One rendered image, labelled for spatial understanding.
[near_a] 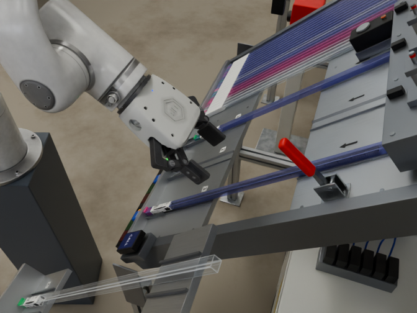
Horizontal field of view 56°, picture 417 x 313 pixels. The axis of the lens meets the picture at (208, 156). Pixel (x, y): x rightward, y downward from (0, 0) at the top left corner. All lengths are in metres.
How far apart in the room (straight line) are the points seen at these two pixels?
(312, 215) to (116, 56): 0.34
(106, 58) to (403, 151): 0.39
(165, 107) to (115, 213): 1.21
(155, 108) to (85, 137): 1.54
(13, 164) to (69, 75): 0.55
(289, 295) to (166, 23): 2.34
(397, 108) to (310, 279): 0.51
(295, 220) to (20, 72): 0.38
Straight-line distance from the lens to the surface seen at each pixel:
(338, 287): 0.92
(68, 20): 0.58
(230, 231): 0.60
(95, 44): 0.57
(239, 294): 1.55
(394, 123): 0.48
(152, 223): 0.83
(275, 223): 0.55
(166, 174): 0.91
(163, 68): 2.49
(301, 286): 0.90
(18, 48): 0.51
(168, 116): 0.58
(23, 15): 0.51
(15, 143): 1.03
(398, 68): 0.57
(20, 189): 1.03
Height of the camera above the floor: 1.43
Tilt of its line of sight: 48 degrees down
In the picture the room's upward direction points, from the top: straight up
